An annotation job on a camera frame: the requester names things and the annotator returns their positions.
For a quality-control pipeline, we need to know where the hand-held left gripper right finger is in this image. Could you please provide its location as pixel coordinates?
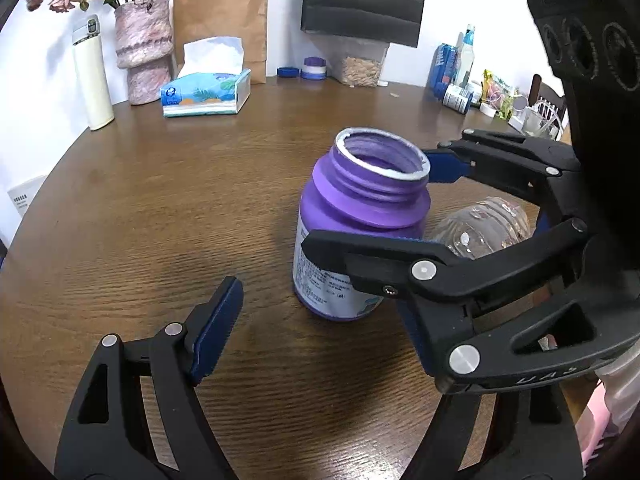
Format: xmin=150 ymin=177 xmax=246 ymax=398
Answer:
xmin=398 ymin=304 xmax=587 ymax=480

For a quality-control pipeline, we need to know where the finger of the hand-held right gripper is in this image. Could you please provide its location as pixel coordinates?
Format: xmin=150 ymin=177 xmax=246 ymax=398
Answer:
xmin=422 ymin=128 xmax=584 ymax=222
xmin=301 ymin=217 xmax=609 ymax=395

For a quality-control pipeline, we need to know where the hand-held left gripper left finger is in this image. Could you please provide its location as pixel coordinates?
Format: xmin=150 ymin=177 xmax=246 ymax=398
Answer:
xmin=54 ymin=276 xmax=244 ymax=480

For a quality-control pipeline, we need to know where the purple plastic bottle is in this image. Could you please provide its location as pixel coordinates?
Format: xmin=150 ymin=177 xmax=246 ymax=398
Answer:
xmin=292 ymin=127 xmax=433 ymax=322

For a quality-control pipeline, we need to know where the white pill bottle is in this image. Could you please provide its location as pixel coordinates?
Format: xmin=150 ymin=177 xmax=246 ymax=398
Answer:
xmin=442 ymin=84 xmax=474 ymax=114

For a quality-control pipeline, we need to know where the clear plastic bottle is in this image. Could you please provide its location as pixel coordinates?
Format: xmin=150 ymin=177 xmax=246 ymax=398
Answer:
xmin=429 ymin=196 xmax=532 ymax=261

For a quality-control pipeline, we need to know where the colourful snack packet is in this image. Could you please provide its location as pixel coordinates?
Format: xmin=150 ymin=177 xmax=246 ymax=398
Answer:
xmin=481 ymin=69 xmax=517 ymax=122

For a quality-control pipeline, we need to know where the wooden chair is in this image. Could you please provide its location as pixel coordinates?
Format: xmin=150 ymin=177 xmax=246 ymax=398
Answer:
xmin=531 ymin=74 xmax=568 ymax=118

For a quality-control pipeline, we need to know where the blue packet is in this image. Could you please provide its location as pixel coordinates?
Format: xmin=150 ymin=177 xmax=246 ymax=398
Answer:
xmin=431 ymin=43 xmax=460 ymax=98

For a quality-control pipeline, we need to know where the clear bottle with blue cap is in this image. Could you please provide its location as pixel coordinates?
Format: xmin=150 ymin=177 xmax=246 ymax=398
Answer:
xmin=456 ymin=23 xmax=477 ymax=88

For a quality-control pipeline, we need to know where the clear food container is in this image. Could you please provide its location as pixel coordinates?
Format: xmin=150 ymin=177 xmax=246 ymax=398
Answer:
xmin=340 ymin=40 xmax=391 ymax=89

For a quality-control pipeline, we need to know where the person's pink white clothing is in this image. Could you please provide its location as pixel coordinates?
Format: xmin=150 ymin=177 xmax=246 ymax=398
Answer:
xmin=574 ymin=342 xmax=640 ymax=480

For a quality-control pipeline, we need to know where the white labelled box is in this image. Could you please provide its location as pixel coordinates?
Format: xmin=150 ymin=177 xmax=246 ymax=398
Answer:
xmin=6 ymin=175 xmax=48 ymax=219

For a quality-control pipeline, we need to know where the blue tissue box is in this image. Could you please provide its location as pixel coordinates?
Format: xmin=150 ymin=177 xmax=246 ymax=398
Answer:
xmin=160 ymin=36 xmax=252 ymax=119

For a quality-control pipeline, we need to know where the brown paper bag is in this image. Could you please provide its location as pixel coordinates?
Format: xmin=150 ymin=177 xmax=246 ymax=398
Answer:
xmin=172 ymin=0 xmax=269 ymax=86

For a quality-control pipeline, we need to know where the white thermos flask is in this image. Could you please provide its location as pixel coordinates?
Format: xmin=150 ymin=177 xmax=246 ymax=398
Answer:
xmin=71 ymin=14 xmax=116 ymax=132

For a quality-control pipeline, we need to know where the pink stone vase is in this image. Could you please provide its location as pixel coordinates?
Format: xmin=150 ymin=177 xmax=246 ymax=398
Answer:
xmin=114 ymin=0 xmax=174 ymax=107

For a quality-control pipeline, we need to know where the white wire rack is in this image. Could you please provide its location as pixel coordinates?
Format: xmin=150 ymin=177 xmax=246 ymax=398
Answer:
xmin=509 ymin=101 xmax=563 ymax=140

